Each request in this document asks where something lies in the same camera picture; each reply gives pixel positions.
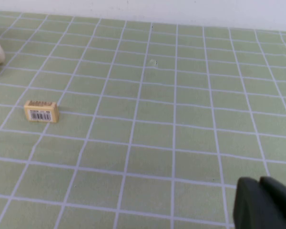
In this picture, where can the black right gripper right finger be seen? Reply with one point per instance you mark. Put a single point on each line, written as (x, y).
(278, 205)

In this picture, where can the green grid table mat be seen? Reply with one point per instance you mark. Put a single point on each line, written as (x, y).
(157, 131)

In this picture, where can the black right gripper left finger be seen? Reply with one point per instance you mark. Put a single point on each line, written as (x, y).
(246, 205)

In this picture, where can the yellow eraser with barcode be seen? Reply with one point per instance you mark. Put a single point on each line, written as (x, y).
(41, 111)

